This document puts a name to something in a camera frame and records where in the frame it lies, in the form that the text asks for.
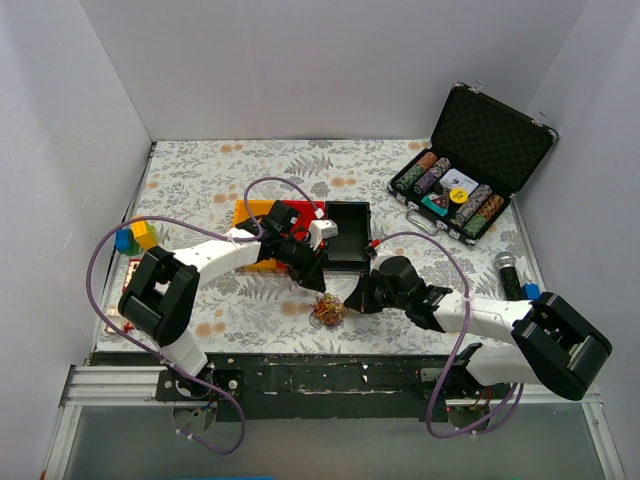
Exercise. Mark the black microphone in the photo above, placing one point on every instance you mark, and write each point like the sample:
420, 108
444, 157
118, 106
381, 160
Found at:
505, 265

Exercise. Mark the black poker chip case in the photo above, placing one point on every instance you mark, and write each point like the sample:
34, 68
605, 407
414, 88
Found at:
481, 145

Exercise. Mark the blue toy brick left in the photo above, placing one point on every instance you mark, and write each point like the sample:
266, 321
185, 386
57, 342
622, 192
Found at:
121, 238

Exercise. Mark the red white toy block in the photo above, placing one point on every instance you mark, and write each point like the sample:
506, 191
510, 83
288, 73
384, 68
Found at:
132, 266

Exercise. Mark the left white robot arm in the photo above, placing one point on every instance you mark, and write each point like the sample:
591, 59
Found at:
160, 296

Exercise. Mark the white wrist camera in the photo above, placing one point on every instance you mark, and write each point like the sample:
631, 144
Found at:
378, 253
320, 230

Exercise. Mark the green toy brick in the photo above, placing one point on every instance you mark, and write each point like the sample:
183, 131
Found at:
132, 248

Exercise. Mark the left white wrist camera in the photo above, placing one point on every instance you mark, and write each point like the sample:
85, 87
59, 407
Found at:
320, 230

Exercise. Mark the yellow dealer chip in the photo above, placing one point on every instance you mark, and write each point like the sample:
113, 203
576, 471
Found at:
458, 196

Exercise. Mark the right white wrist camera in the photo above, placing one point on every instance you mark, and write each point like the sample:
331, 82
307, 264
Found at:
378, 253

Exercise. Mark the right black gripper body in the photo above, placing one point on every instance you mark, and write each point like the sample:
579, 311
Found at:
373, 290

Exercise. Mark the black plastic bin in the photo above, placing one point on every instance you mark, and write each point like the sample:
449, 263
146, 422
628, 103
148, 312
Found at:
346, 252

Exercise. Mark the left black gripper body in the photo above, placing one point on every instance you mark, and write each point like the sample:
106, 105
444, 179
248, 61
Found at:
304, 261

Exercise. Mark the floral table mat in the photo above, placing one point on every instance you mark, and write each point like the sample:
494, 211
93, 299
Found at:
195, 184

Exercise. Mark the blue toy block right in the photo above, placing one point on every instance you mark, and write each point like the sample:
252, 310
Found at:
531, 291

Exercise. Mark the small white red toy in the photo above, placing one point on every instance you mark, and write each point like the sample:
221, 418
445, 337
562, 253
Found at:
119, 321

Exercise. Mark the red plastic bin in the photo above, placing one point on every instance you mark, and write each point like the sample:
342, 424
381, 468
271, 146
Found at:
302, 212

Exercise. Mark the yellow toy brick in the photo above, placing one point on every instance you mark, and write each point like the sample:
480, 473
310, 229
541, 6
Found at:
144, 234

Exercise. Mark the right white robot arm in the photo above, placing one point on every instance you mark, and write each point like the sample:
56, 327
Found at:
543, 341

